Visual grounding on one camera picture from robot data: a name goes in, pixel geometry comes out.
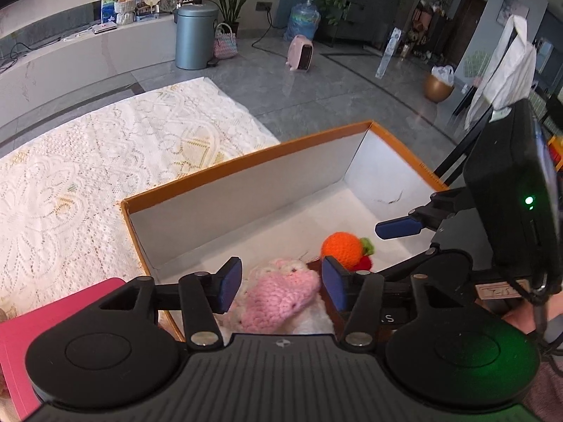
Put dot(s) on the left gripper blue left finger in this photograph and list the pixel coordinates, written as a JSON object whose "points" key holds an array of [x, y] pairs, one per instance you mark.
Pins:
{"points": [[228, 280]]}

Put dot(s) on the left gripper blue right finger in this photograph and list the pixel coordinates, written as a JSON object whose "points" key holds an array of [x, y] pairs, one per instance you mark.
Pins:
{"points": [[336, 281]]}

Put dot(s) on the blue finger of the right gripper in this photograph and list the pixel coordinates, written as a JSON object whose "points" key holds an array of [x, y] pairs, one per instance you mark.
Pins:
{"points": [[398, 227]]}

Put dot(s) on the orange crochet fruit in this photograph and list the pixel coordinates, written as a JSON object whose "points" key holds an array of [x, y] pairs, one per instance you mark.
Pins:
{"points": [[352, 252]]}

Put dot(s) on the pink crochet piece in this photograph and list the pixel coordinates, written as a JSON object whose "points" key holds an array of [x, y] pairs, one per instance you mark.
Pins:
{"points": [[269, 296]]}

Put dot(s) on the brown bear-shaped sponge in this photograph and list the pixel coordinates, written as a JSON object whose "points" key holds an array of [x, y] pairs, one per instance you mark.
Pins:
{"points": [[317, 266]]}

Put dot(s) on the operator hand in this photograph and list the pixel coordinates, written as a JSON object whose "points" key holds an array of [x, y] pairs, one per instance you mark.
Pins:
{"points": [[522, 317]]}

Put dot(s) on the orange cardboard box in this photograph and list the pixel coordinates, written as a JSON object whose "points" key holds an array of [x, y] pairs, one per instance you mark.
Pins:
{"points": [[280, 202]]}

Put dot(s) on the gold round bowl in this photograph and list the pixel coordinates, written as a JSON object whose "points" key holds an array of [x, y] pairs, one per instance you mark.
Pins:
{"points": [[435, 90]]}

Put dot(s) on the hanging white cloth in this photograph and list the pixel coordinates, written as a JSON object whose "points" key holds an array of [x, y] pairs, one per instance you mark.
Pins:
{"points": [[509, 75]]}

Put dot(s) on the lace table cover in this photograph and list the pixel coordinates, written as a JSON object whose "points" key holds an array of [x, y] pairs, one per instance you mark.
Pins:
{"points": [[62, 229]]}

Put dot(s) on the pink space heater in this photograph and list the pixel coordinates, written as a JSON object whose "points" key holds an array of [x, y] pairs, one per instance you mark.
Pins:
{"points": [[300, 53]]}

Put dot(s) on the dark shelf with plants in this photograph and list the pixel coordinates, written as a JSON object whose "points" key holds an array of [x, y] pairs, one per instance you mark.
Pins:
{"points": [[357, 21]]}

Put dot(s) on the blue water jug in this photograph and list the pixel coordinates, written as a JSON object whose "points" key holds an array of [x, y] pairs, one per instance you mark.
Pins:
{"points": [[304, 20]]}

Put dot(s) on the pink woven basket bag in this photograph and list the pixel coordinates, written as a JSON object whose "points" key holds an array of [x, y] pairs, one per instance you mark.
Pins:
{"points": [[225, 42]]}

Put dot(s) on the grey-blue trash bin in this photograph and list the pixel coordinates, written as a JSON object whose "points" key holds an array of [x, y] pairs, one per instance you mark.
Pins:
{"points": [[195, 35]]}

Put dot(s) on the teddy bear bouquet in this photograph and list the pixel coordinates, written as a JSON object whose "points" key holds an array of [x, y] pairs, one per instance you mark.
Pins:
{"points": [[124, 12]]}

